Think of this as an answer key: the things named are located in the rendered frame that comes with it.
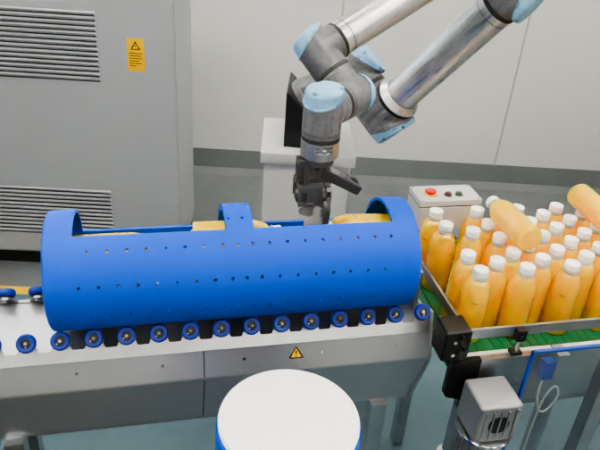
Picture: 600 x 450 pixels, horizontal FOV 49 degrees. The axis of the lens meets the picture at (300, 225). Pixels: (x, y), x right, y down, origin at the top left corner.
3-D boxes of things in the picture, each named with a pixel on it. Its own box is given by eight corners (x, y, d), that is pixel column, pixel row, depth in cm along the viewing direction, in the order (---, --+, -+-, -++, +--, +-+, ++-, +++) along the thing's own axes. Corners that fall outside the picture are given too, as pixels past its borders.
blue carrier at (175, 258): (63, 287, 174) (50, 190, 161) (379, 267, 192) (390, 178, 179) (51, 357, 150) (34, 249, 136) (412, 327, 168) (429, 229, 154)
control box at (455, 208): (404, 214, 210) (409, 185, 204) (462, 211, 214) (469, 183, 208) (415, 230, 201) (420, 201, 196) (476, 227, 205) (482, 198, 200)
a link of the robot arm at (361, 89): (358, 57, 159) (329, 69, 150) (387, 95, 158) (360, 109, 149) (335, 81, 165) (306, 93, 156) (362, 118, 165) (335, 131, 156)
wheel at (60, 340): (61, 327, 155) (60, 327, 153) (75, 340, 155) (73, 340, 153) (46, 340, 154) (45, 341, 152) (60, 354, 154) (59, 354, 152)
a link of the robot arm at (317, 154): (334, 129, 157) (345, 146, 149) (332, 148, 159) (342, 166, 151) (297, 130, 155) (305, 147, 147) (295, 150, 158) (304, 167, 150)
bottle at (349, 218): (399, 246, 169) (329, 247, 165) (391, 229, 174) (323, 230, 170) (405, 225, 165) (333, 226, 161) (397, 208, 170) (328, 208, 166)
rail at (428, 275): (408, 252, 200) (410, 243, 198) (411, 251, 200) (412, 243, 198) (462, 337, 166) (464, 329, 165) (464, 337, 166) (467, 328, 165)
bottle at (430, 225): (421, 260, 204) (431, 208, 195) (440, 270, 200) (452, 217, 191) (408, 269, 200) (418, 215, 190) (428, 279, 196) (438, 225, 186)
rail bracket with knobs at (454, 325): (427, 343, 172) (433, 311, 166) (452, 340, 173) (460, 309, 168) (441, 369, 163) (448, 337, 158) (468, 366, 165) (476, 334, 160)
